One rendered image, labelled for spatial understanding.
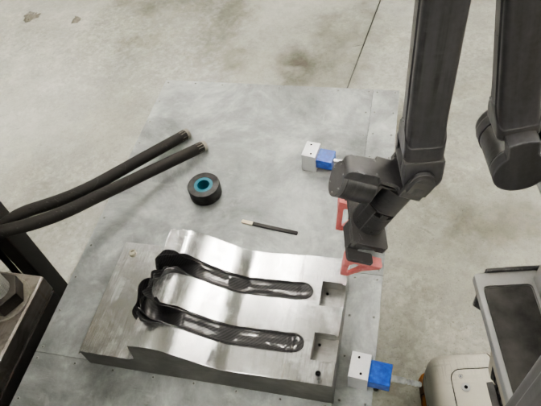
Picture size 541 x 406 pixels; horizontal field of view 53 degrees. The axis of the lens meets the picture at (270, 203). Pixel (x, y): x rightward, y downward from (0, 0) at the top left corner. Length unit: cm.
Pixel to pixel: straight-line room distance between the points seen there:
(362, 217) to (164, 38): 264
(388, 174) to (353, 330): 41
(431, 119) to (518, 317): 35
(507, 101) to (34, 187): 235
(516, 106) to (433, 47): 15
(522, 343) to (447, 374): 80
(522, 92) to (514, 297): 34
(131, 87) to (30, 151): 62
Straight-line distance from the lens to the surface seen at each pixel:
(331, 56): 303
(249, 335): 105
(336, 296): 109
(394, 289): 209
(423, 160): 78
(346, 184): 81
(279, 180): 135
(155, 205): 138
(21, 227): 130
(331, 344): 105
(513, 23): 68
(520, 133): 78
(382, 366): 106
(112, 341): 114
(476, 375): 169
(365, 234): 90
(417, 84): 69
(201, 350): 103
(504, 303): 92
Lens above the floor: 183
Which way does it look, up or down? 51 degrees down
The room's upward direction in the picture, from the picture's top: 10 degrees counter-clockwise
